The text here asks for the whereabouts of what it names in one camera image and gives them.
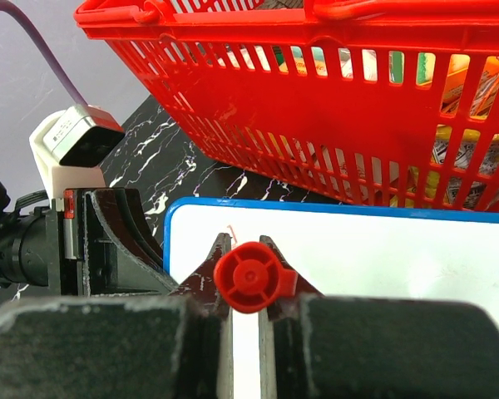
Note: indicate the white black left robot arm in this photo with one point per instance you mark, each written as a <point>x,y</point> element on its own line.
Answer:
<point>23,241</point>

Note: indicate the white whiteboard blue frame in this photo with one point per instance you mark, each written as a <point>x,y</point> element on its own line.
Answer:
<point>355,251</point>

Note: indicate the red capped whiteboard marker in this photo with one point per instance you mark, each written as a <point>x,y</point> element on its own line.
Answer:
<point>251,277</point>

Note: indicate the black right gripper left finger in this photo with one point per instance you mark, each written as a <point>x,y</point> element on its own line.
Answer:
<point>206,362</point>

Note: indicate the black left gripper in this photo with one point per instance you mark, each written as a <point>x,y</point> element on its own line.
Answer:
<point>99,243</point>

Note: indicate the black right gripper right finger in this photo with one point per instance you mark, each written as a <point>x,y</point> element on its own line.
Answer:
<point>284,351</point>

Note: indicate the red plastic shopping basket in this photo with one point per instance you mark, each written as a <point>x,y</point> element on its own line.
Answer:
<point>392,103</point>

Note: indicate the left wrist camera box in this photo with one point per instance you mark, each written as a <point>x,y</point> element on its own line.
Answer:
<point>68,147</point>

